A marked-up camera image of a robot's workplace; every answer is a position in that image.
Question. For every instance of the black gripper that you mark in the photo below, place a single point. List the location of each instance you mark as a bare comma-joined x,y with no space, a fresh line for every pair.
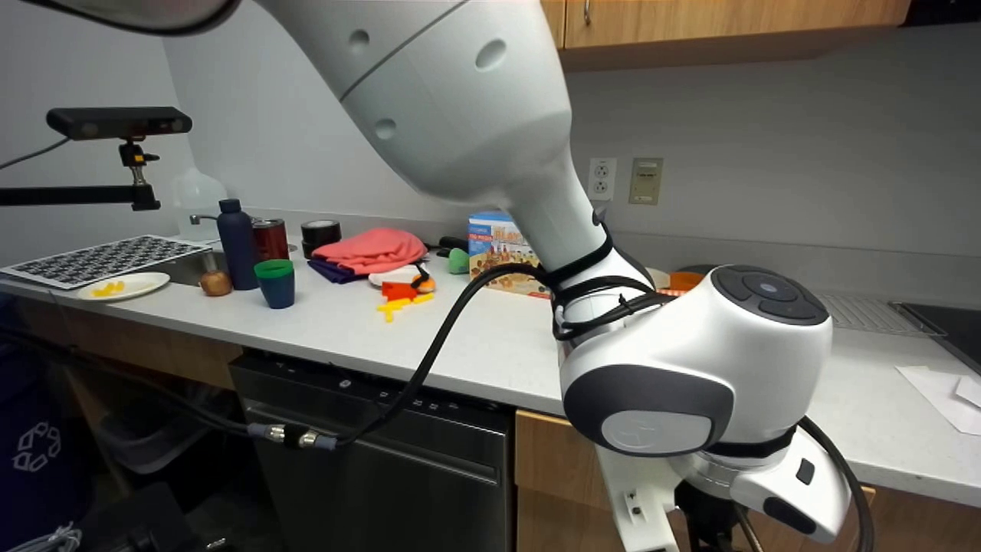
709,525

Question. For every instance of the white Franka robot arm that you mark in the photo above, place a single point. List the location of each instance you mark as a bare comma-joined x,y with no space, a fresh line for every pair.
461,93

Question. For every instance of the wooden base cabinet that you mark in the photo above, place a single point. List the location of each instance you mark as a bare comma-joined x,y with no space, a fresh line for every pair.
552,533

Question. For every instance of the orange cup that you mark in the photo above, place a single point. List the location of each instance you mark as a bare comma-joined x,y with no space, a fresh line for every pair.
692,281

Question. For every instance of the white paper sheet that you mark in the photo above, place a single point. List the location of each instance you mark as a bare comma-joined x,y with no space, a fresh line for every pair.
939,401

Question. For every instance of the black induction cooktop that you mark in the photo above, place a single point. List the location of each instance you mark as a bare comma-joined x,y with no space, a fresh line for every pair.
946,333

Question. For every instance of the blue toy food box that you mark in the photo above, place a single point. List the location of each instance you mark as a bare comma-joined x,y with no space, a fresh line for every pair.
491,245

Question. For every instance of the yellow toy fry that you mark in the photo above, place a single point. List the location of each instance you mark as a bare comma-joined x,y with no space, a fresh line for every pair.
404,309

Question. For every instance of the black round object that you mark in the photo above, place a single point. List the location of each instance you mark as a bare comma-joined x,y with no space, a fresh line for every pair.
448,245

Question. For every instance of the red toy fries container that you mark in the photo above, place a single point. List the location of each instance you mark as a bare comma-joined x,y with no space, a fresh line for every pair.
404,290

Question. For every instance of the white plate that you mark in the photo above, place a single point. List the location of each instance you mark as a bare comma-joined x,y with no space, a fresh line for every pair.
138,290
393,273

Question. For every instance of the pink folded cloth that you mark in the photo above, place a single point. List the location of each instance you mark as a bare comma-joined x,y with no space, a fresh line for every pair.
373,251

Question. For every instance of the purple cloth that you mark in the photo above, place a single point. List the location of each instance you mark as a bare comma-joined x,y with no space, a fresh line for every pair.
328,272

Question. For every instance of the green and blue cup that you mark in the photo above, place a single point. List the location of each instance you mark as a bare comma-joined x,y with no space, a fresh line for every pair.
274,283

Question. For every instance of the wooden upper cabinet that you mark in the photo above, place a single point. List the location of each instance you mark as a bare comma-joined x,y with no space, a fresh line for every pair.
736,26

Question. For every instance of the red can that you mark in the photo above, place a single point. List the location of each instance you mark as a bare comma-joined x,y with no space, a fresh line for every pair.
272,241

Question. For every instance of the blue bottle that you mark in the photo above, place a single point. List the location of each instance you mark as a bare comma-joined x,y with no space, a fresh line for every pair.
236,245

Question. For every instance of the brown ball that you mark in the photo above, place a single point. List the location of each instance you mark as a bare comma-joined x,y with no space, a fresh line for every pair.
215,283

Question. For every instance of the metal faucet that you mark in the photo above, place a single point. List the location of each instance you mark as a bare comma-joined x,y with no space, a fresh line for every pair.
204,218

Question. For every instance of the yellow toy food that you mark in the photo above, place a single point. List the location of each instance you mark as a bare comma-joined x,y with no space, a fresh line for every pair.
112,290

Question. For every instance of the grey dish rack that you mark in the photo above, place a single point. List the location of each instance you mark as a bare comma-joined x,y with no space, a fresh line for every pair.
96,262

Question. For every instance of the blue recycling bin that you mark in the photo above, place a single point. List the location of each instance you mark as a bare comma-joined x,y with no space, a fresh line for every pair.
34,448

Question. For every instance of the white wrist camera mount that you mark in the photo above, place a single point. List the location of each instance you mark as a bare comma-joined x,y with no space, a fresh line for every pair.
634,501

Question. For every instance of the beige wall switch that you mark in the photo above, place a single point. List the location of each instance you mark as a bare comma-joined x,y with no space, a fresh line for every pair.
644,181

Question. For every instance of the white wall outlet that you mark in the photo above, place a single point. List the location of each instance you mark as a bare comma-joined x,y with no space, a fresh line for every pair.
603,179

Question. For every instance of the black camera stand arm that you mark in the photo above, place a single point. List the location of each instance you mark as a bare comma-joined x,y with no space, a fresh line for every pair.
78,193

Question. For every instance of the black stereo camera bar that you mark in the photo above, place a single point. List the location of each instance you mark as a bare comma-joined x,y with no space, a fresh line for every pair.
118,125

